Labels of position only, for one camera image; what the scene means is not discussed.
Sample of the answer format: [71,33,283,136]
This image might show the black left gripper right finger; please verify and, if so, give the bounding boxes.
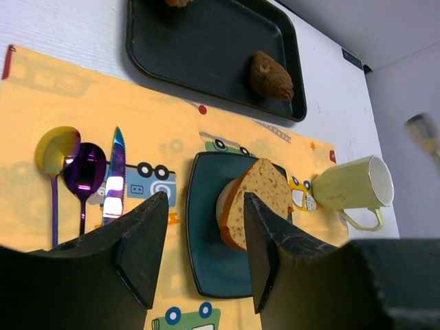
[244,193,358,314]

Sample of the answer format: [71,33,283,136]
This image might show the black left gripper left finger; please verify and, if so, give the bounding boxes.
[23,191,170,309]

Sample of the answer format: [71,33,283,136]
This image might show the seeded bread slice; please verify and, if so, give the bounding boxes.
[225,157,295,252]

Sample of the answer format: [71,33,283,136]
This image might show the orange glazed donut bread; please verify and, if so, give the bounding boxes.
[215,178,248,250]

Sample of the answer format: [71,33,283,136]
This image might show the silver metal tongs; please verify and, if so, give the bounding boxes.
[404,113,439,158]

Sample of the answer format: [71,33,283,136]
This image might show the brown chocolate bread roll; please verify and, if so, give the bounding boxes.
[250,50,294,101]

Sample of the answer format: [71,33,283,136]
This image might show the large orange bread loaf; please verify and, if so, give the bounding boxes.
[165,0,193,8]

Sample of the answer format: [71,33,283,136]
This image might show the iridescent table knife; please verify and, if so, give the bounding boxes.
[102,126,126,226]

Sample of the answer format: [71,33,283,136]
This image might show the dark teal square plate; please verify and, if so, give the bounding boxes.
[186,151,295,299]

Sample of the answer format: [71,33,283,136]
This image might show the purple iridescent spoon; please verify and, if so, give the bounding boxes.
[63,142,107,236]

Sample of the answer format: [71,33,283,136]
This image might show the pale green mug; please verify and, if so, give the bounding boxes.
[311,155,394,232]

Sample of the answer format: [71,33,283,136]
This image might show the gold bowl spoon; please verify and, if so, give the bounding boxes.
[35,126,81,248]

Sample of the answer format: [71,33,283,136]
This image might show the yellow cartoon car placemat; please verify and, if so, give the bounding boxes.
[1,46,336,329]

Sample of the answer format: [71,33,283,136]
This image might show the right blue table label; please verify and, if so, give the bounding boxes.
[342,48,363,70]

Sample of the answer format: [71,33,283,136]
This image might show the black baking tray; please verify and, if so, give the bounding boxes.
[126,1,307,122]

